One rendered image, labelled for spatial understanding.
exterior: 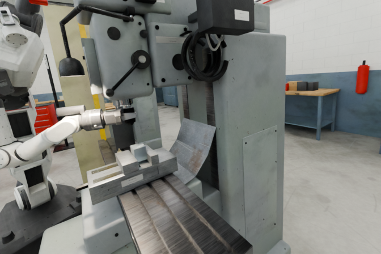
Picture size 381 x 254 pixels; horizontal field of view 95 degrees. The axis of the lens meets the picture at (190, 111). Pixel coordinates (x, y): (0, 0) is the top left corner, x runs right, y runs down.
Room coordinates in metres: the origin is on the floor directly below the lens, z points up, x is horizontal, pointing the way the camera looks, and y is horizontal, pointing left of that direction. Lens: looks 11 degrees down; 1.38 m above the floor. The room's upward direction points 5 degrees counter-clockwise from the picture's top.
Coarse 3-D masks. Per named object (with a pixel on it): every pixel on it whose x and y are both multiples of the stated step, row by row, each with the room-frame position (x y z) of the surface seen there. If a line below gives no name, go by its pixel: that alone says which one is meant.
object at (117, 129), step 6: (114, 126) 1.05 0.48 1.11; (120, 126) 1.07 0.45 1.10; (126, 126) 1.08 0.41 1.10; (132, 126) 1.10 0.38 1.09; (114, 132) 1.05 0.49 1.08; (120, 132) 1.06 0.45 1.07; (126, 132) 1.08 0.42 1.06; (132, 132) 1.09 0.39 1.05; (120, 138) 1.06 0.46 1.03; (126, 138) 1.08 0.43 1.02; (132, 138) 1.09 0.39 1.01; (120, 144) 1.06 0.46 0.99; (126, 144) 1.07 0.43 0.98; (132, 144) 1.09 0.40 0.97
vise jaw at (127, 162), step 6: (126, 150) 0.76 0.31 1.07; (120, 156) 0.69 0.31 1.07; (126, 156) 0.69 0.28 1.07; (132, 156) 0.68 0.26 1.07; (120, 162) 0.64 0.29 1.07; (126, 162) 0.63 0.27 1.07; (132, 162) 0.63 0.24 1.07; (120, 168) 0.66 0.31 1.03; (126, 168) 0.62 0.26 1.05; (132, 168) 0.63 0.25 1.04; (138, 168) 0.64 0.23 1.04
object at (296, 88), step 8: (288, 88) 3.78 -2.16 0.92; (296, 88) 3.69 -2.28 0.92; (304, 88) 3.51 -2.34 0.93; (312, 88) 3.41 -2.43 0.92; (320, 88) 3.63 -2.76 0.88; (328, 88) 3.53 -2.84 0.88; (336, 88) 3.42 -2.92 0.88; (320, 96) 3.04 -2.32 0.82; (336, 96) 3.38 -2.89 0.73; (320, 104) 3.03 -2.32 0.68; (336, 104) 3.39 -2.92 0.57; (320, 112) 3.03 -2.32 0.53; (288, 120) 3.71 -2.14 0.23; (296, 120) 3.66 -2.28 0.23; (304, 120) 3.60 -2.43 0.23; (312, 120) 3.55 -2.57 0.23; (320, 120) 3.03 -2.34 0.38; (328, 120) 3.46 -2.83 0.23; (320, 128) 3.04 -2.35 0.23
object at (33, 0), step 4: (32, 0) 0.71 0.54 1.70; (36, 0) 0.72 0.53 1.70; (40, 0) 0.73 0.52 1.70; (44, 0) 0.73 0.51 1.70; (36, 4) 0.73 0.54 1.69; (40, 4) 0.73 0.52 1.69; (44, 4) 0.73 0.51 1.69; (48, 4) 0.75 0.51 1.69; (52, 4) 0.75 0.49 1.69; (56, 4) 0.76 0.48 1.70; (60, 4) 0.76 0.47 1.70; (64, 4) 0.77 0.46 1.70; (68, 4) 0.78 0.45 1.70; (72, 4) 0.78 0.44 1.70
